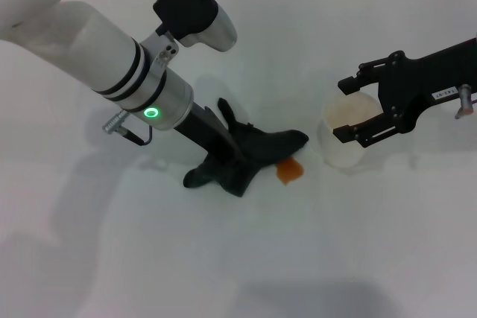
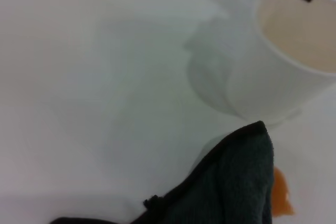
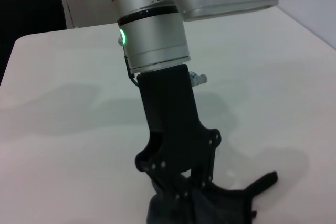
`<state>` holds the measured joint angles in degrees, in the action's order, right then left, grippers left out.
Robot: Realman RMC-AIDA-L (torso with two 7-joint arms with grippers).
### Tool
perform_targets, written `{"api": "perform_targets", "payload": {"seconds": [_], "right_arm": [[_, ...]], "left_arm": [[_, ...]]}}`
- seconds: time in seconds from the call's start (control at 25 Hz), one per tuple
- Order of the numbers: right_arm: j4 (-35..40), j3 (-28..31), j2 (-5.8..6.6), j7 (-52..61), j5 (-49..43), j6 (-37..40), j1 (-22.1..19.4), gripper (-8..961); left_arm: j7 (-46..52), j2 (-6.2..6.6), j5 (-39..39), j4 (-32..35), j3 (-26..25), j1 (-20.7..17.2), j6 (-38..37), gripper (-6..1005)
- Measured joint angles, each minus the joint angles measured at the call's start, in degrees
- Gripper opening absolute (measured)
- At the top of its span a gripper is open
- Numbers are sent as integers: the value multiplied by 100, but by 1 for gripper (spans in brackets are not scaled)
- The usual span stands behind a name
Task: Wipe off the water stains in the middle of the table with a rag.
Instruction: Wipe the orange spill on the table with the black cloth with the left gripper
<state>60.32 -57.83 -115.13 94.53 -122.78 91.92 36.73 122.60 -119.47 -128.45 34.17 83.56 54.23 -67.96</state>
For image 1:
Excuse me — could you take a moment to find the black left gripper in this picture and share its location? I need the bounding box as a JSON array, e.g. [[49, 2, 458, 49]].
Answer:
[[174, 103, 244, 162]]

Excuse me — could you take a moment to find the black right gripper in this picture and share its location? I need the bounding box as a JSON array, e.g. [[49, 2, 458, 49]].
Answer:
[[332, 36, 477, 149]]

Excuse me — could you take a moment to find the clear plastic cup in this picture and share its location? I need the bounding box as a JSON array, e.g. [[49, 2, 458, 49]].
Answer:
[[318, 92, 382, 168]]

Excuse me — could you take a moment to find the dark blue rag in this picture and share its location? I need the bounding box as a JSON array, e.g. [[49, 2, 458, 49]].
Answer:
[[182, 97, 311, 199]]

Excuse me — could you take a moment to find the orange liquid stain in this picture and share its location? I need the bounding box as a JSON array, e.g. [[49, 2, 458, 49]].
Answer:
[[275, 157, 306, 186]]

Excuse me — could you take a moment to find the silver left arm cable plug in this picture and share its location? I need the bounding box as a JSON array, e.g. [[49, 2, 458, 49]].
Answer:
[[101, 108, 154, 146]]

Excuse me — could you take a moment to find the silver arm cable plug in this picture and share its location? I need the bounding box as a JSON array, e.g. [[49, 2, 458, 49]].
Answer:
[[453, 84, 477, 121], [101, 108, 154, 146]]

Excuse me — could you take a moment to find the silver right arm cable plug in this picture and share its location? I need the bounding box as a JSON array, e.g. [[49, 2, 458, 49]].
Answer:
[[453, 84, 477, 121]]

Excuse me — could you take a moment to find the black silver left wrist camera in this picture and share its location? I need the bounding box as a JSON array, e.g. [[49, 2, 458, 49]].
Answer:
[[152, 0, 239, 53]]

